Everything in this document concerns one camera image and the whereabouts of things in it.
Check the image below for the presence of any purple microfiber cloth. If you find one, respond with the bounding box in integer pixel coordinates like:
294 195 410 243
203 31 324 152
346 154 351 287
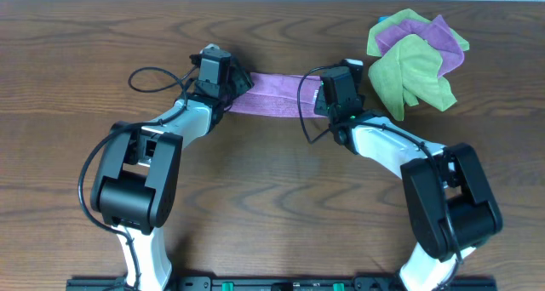
230 72 320 118

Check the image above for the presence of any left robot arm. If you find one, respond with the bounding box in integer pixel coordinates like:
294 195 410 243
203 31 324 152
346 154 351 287
80 47 254 290

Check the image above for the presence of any green cloth back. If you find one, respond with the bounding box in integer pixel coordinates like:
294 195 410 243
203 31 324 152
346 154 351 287
367 9 470 57

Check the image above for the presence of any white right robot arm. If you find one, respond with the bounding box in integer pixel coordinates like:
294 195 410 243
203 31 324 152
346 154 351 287
314 59 502 290

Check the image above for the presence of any purple cloth in pile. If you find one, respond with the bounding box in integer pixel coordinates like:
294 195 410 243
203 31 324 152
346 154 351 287
375 15 465 77

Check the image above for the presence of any green cloth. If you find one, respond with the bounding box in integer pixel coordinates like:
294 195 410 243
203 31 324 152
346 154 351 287
367 9 470 57
369 34 456 121

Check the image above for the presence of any green cloth front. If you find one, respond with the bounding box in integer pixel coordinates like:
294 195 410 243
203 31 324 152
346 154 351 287
369 34 456 121

